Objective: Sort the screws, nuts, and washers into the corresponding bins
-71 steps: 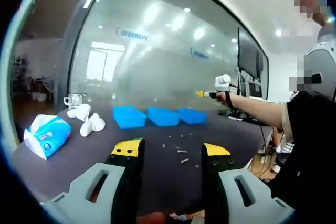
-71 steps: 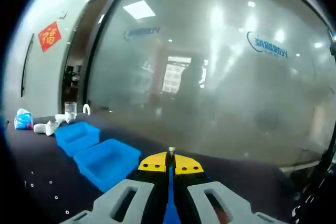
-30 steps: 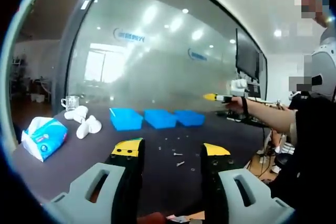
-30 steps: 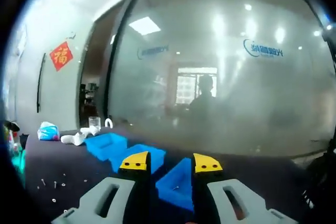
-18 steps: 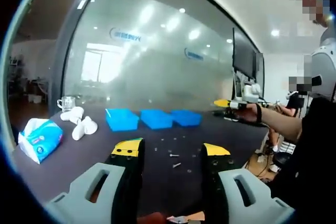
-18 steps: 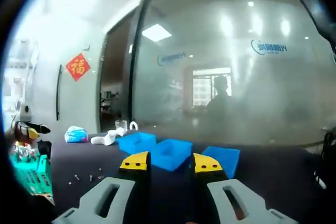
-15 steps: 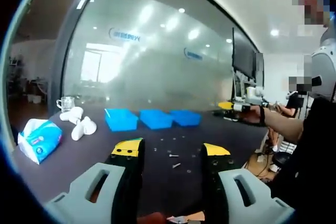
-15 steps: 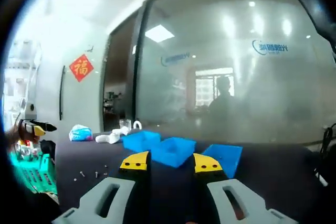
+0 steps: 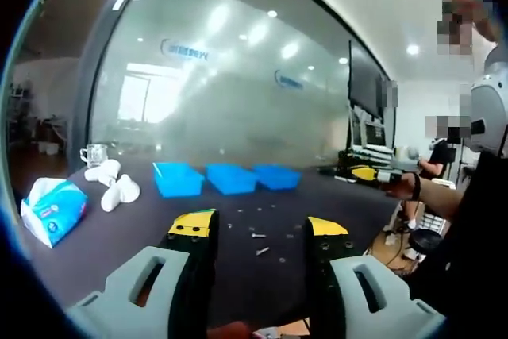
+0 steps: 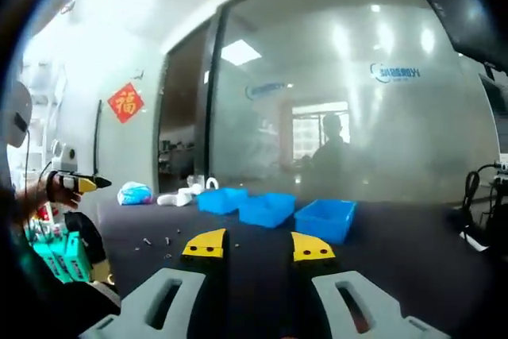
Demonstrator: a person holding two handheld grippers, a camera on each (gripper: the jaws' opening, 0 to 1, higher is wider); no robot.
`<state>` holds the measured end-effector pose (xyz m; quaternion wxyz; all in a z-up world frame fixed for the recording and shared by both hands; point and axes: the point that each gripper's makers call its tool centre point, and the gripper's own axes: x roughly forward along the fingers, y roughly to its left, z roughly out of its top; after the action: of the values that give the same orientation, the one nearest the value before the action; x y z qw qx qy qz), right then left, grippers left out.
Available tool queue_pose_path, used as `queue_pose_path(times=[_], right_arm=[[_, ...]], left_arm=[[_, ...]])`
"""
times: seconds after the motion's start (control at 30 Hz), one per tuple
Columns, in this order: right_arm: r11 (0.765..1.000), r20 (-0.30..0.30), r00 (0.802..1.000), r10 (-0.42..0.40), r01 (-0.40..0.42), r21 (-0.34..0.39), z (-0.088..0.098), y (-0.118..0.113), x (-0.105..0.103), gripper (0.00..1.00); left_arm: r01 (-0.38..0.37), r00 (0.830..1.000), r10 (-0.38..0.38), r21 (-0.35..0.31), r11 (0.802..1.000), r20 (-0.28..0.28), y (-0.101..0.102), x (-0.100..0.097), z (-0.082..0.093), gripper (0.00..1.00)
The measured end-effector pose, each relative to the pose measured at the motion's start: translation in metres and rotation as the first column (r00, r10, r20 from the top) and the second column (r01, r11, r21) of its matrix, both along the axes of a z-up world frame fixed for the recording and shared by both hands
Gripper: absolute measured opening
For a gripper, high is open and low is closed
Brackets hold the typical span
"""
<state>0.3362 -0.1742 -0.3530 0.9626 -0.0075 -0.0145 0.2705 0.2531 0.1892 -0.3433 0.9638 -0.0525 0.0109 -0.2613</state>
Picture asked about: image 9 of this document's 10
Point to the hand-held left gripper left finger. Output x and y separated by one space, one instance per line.
119 299

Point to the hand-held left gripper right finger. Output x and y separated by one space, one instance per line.
397 295

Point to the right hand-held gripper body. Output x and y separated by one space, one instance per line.
395 177

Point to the blue plastic bin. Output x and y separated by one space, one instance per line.
230 182
178 186
278 180

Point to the screws nuts washers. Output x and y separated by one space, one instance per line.
257 234

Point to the person's right hand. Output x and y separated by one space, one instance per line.
402 190

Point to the person's left hand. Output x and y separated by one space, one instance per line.
232 332

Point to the cluttered office desk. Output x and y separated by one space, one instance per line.
377 150

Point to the desktop computer monitor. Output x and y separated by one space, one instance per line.
375 132

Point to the black round stool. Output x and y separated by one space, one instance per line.
424 241

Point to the white plastic bottles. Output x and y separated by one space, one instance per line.
123 192

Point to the blue white tissue pack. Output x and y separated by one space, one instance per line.
55 212

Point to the white grey chest device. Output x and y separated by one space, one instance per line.
490 109

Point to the blue glass logo sticker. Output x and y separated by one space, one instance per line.
186 53
289 80

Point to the clear glass cup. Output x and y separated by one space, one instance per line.
95 156

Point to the black wall screen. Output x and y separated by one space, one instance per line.
365 81

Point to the dark metal door frame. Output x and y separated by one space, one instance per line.
85 97

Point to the small white frame label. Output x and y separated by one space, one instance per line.
118 3

